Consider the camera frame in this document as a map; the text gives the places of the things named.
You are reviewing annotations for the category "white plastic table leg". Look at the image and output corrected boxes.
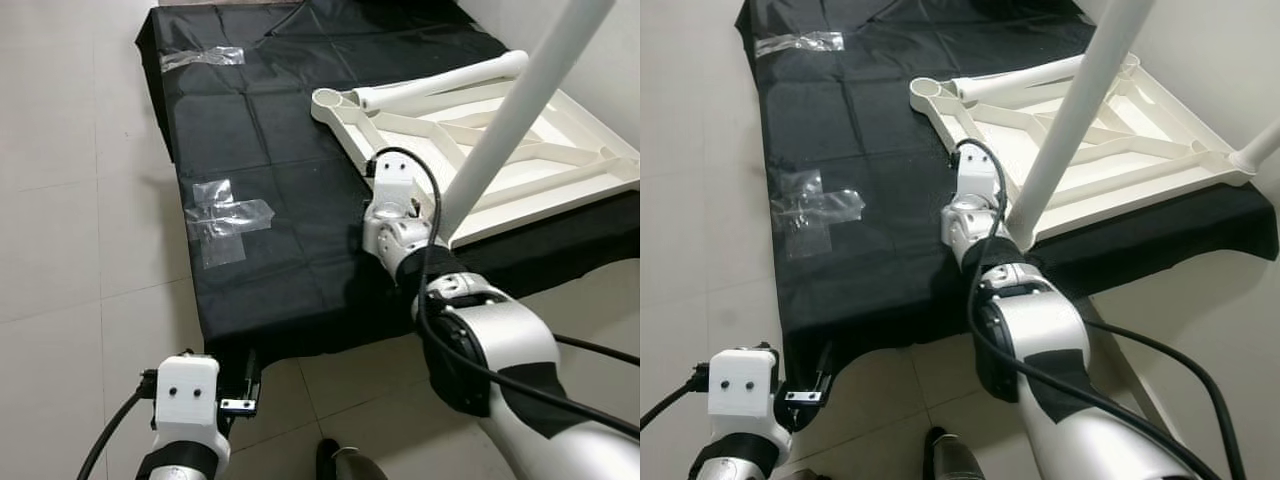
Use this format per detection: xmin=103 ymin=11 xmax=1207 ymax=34
xmin=1235 ymin=118 xmax=1280 ymax=176
xmin=435 ymin=0 xmax=619 ymax=246
xmin=355 ymin=50 xmax=529 ymax=111
xmin=1005 ymin=0 xmax=1159 ymax=251
xmin=950 ymin=55 xmax=1086 ymax=103

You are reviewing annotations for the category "black tablecloth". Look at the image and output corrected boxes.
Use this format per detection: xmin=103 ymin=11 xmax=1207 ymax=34
xmin=735 ymin=0 xmax=1280 ymax=376
xmin=135 ymin=0 xmax=641 ymax=361

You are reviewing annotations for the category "black right robot foot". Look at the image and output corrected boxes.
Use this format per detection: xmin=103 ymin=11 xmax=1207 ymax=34
xmin=315 ymin=438 xmax=391 ymax=480
xmin=922 ymin=427 xmax=989 ymax=480

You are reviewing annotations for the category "clear tape patch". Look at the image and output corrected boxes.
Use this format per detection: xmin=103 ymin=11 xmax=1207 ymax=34
xmin=770 ymin=168 xmax=866 ymax=261
xmin=185 ymin=180 xmax=276 ymax=269

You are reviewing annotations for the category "clear tape strip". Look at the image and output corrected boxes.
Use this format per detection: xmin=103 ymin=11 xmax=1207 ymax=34
xmin=160 ymin=45 xmax=246 ymax=71
xmin=755 ymin=30 xmax=846 ymax=56

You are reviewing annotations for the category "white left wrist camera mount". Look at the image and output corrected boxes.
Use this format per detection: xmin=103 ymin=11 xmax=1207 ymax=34
xmin=153 ymin=355 xmax=231 ymax=456
xmin=705 ymin=345 xmax=791 ymax=446

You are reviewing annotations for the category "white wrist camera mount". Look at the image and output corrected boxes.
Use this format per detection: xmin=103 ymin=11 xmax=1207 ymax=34
xmin=153 ymin=355 xmax=231 ymax=456
xmin=705 ymin=345 xmax=791 ymax=446
xmin=955 ymin=150 xmax=1004 ymax=206
xmin=368 ymin=148 xmax=419 ymax=206

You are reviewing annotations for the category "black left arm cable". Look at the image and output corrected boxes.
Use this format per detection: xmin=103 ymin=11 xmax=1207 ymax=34
xmin=78 ymin=370 xmax=161 ymax=480
xmin=640 ymin=365 xmax=713 ymax=431

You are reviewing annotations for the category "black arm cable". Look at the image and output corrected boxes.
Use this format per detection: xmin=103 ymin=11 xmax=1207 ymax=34
xmin=78 ymin=370 xmax=161 ymax=480
xmin=372 ymin=146 xmax=641 ymax=441
xmin=955 ymin=138 xmax=1246 ymax=480
xmin=640 ymin=365 xmax=713 ymax=431

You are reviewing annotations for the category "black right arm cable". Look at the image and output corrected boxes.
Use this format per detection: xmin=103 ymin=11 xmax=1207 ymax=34
xmin=955 ymin=138 xmax=1246 ymax=480
xmin=372 ymin=146 xmax=641 ymax=441

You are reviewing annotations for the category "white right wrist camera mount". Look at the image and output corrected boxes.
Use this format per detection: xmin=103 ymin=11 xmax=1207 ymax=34
xmin=368 ymin=148 xmax=419 ymax=206
xmin=955 ymin=150 xmax=1004 ymax=206

